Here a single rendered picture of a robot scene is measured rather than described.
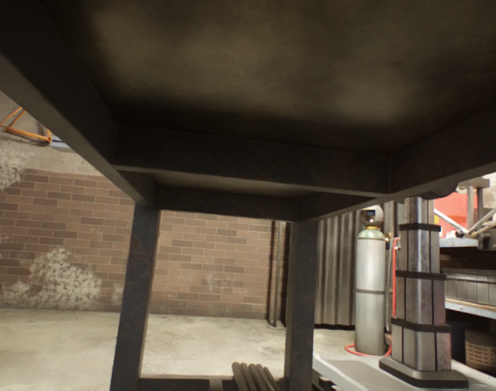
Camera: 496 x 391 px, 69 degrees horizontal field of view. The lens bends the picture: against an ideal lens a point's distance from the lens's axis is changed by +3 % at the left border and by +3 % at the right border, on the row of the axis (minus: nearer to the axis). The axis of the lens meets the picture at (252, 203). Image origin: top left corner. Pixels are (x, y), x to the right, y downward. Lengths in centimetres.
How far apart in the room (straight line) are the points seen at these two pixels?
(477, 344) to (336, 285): 150
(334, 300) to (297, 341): 230
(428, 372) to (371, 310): 149
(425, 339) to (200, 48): 117
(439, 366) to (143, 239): 106
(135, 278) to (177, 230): 253
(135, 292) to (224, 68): 93
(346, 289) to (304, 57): 330
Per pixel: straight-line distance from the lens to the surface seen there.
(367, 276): 281
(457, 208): 318
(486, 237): 213
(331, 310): 360
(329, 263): 360
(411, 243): 140
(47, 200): 406
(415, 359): 138
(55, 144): 116
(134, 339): 128
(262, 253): 380
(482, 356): 244
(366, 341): 285
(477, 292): 232
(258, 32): 40
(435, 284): 140
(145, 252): 125
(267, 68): 46
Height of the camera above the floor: 61
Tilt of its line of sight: 9 degrees up
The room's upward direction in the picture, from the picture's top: 4 degrees clockwise
